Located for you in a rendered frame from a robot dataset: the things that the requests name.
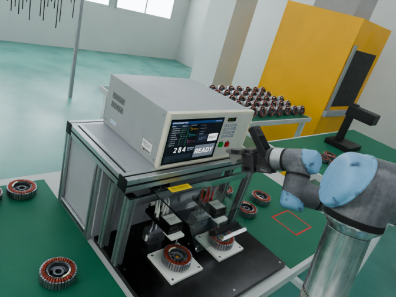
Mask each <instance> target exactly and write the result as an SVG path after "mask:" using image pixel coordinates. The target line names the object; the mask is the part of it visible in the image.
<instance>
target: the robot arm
mask: <svg viewBox="0 0 396 297"><path fill-rule="evenodd" d="M248 131H249V133H250V135H251V137H252V139H253V141H254V144H255V146H256V147H250V148H228V149H227V150H226V152H227V153H229V156H230V161H231V163H232V164H233V165H235V164H236V162H238V163H239V164H240V163H242V171H243V172H249V173H256V172H258V173H267V174H272V173H277V171H276V170H282V171H286V174H285V178H284V182H283V186H282V190H281V196H280V202H279V204H280V205H281V206H282V207H283V208H286V209H289V210H293V211H297V212H302V211H303V208H304V207H307V208H310V209H314V210H318V211H320V212H323V213H324V215H325V217H326V220H327V222H326V225H325V227H324V231H323V232H322V236H321V238H320V241H319V243H318V246H317V248H316V251H315V254H314V256H313V259H312V262H311V265H310V267H309V270H308V273H307V275H306V278H305V280H304V283H303V285H302V288H301V291H300V293H299V296H298V297H348V295H349V293H350V291H351V288H352V286H353V284H354V281H355V278H356V276H357V273H358V271H359V269H360V266H361V263H362V261H363V259H364V256H365V254H366V252H367V249H368V246H369V244H370V241H371V240H372V239H373V238H376V237H379V236H382V235H383V234H384V232H385V229H386V227H387V224H388V223H389V224H392V225H396V164H395V163H392V162H389V161H386V160H382V159H378V158H376V157H374V156H372V155H369V154H361V153H356V152H346V153H343V154H341V155H339V156H338V157H337V158H335V159H334V160H333V161H332V163H331V164H330V165H329V166H328V168H327V169H326V171H325V172H324V175H323V176H322V179H321V182H320V185H319V186H317V185H314V184H310V183H309V181H310V177H311V174H317V173H318V172H319V170H320V169H321V166H322V157H321V155H320V153H319V152H318V151H316V150H308V149H305V148H303V149H299V148H278V147H276V148H271V147H270V145H269V143H268V141H267V139H266V137H265V135H264V133H263V131H262V129H261V127H260V126H251V127H250V128H249V129H248Z"/></svg>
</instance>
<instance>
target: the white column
mask: <svg viewBox="0 0 396 297"><path fill-rule="evenodd" d="M257 3H258V0H210V3H209V7H208V10H207V14H206V19H205V22H204V26H203V30H202V34H201V37H200V41H199V45H198V48H197V52H196V56H195V59H194V63H193V68H192V72H191V74H190V78H191V79H194V80H196V81H198V82H200V83H201V84H204V85H205V86H209V85H212V84H213V85H214V86H215V87H218V86H219V85H224V86H225V87H227V86H229V85H232V81H233V78H234V76H235V72H236V69H237V65H238V63H239V59H240V56H241V53H242V50H243V46H244V44H245V41H246V37H247V35H248V31H249V28H250V25H251V22H252V18H253V15H254V13H255V9H256V6H257Z"/></svg>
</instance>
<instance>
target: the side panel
mask: <svg viewBox="0 0 396 297"><path fill-rule="evenodd" d="M101 172H102V169H101V167H100V166H99V165H98V164H97V163H96V162H95V161H94V160H93V159H92V158H91V157H90V156H89V155H88V154H87V153H86V152H85V151H84V150H83V148H82V147H81V146H80V145H79V144H78V143H77V142H76V141H75V140H74V139H73V138H72V137H71V136H70V135H69V134H68V133H67V132H66V133H65V143H64V152H63V158H62V167H61V177H60V186H59V192H58V200H59V201H60V203H61V204H62V206H63V207H64V209H65V210H66V211H67V213H68V214H69V216H70V217H71V218H72V220H73V221H74V223H75V224H76V225H77V227H78V228H79V230H80V231H81V233H82V234H83V235H84V237H85V238H86V240H89V239H90V238H91V239H93V238H94V236H93V237H91V236H90V234H91V228H92V224H93V218H94V212H95V205H96V201H97V195H98V188H99V184H100V178H101Z"/></svg>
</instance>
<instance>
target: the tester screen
mask: <svg viewBox="0 0 396 297"><path fill-rule="evenodd" d="M222 121H223V120H202V121H181V122H172V125H171V130H170V134H169V138H168V141H167V146H166V150H165V152H164V157H163V161H162V163H169V162H174V161H180V160H187V159H195V158H199V157H206V156H211V155H212V154H210V155H205V156H199V157H192V155H193V152H194V148H195V146H196V145H201V144H210V143H216V140H212V141H202V142H197V138H198V136H199V135H201V134H213V133H218V134H219V131H220V128H221V125H222ZM185 146H187V148H186V152H184V153H176V154H172V153H173V149H174V148H176V147H185ZM187 153H191V155H190V157H185V158H181V159H174V160H166V161H164V158H165V157H167V156H175V155H180V154H187Z"/></svg>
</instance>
